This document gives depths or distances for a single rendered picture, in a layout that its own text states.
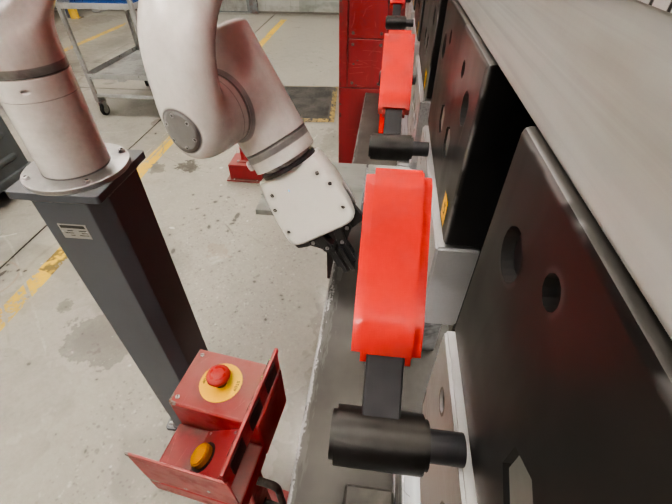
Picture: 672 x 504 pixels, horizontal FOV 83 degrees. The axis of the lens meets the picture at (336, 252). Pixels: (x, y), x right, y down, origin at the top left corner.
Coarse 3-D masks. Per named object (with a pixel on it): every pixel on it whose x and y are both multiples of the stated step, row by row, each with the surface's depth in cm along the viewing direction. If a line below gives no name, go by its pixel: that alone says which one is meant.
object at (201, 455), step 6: (204, 444) 62; (198, 450) 62; (204, 450) 61; (210, 450) 62; (192, 456) 62; (198, 456) 61; (204, 456) 61; (210, 456) 61; (192, 462) 61; (198, 462) 60; (204, 462) 60; (198, 468) 60
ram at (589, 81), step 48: (480, 0) 16; (528, 0) 10; (576, 0) 8; (624, 0) 6; (528, 48) 10; (576, 48) 8; (624, 48) 6; (528, 96) 10; (576, 96) 7; (624, 96) 6; (576, 144) 7; (624, 144) 6; (624, 192) 6; (624, 240) 6
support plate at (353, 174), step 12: (336, 168) 75; (348, 168) 75; (360, 168) 75; (372, 168) 75; (396, 168) 75; (408, 168) 75; (348, 180) 72; (360, 180) 72; (360, 192) 69; (264, 204) 66; (360, 204) 66
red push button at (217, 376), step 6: (216, 366) 64; (222, 366) 64; (210, 372) 63; (216, 372) 63; (222, 372) 63; (228, 372) 63; (210, 378) 62; (216, 378) 62; (222, 378) 62; (228, 378) 63; (210, 384) 62; (216, 384) 62; (222, 384) 62
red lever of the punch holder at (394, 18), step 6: (390, 0) 56; (396, 0) 56; (402, 0) 56; (390, 6) 57; (396, 6) 56; (402, 6) 56; (396, 12) 56; (390, 18) 56; (396, 18) 55; (402, 18) 55; (390, 24) 56; (396, 24) 56; (402, 24) 56; (408, 24) 56
